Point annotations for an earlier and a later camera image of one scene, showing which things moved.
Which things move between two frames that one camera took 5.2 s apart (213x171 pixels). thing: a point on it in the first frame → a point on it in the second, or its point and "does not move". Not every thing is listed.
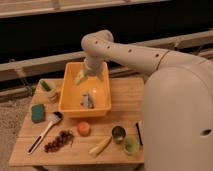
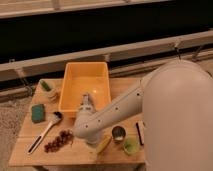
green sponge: (38, 114) does not move
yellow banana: (80, 76) → (103, 144)
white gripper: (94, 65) → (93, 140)
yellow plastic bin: (89, 99) does not move
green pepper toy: (45, 86) does not move
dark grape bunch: (64, 137) does not move
